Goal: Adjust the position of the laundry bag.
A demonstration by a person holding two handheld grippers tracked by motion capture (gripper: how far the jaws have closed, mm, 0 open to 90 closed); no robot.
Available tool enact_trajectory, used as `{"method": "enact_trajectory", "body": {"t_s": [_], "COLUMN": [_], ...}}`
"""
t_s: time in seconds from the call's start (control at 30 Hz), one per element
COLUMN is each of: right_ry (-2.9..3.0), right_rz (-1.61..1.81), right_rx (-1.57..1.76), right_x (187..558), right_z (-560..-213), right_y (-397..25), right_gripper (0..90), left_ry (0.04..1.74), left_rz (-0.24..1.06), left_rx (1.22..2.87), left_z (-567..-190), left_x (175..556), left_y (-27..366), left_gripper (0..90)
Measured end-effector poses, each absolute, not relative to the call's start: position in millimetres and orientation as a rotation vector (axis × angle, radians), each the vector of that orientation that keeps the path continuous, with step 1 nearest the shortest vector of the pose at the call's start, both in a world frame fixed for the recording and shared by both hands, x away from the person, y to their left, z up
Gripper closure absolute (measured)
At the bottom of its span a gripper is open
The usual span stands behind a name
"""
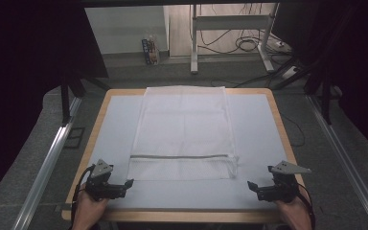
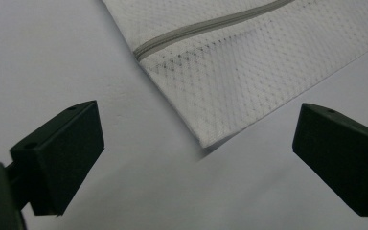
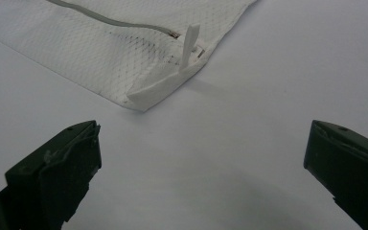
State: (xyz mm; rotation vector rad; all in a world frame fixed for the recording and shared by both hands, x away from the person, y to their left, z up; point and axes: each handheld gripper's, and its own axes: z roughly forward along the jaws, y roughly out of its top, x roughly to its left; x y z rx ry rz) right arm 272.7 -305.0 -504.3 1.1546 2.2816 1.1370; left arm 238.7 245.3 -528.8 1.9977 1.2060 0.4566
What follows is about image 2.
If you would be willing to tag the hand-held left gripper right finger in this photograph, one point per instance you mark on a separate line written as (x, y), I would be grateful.
(345, 163)

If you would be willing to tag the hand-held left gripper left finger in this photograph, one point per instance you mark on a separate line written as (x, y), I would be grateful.
(60, 153)

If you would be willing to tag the white cloth sheet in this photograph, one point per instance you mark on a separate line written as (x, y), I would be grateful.
(236, 80)

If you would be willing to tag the light grey table mat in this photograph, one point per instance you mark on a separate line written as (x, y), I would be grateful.
(76, 48)

